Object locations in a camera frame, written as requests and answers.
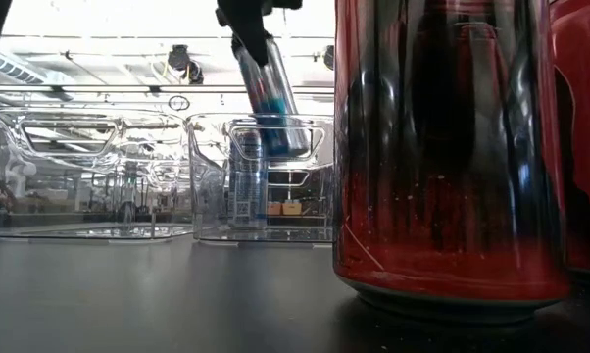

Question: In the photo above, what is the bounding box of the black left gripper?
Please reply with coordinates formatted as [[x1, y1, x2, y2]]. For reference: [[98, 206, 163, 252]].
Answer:
[[215, 0, 304, 68]]

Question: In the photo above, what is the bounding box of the blue silver Red Bull can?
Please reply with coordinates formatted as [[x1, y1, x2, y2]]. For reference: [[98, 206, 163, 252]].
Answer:
[[230, 34, 312, 159], [227, 127, 270, 230]]

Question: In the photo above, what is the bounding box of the clear plastic bin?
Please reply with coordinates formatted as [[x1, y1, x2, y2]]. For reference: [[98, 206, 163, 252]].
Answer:
[[185, 113, 335, 243], [0, 108, 194, 240]]

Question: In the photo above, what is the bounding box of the red Coca-Cola can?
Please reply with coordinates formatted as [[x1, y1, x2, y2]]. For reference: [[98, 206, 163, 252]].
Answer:
[[549, 0, 590, 288], [332, 0, 572, 325]]

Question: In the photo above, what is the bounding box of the long metal ceiling bar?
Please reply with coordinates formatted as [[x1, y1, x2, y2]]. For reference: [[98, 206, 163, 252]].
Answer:
[[0, 83, 335, 95]]

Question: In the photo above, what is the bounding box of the silver ventilation duct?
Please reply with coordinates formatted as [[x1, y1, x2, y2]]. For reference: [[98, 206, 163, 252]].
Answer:
[[0, 51, 75, 102]]

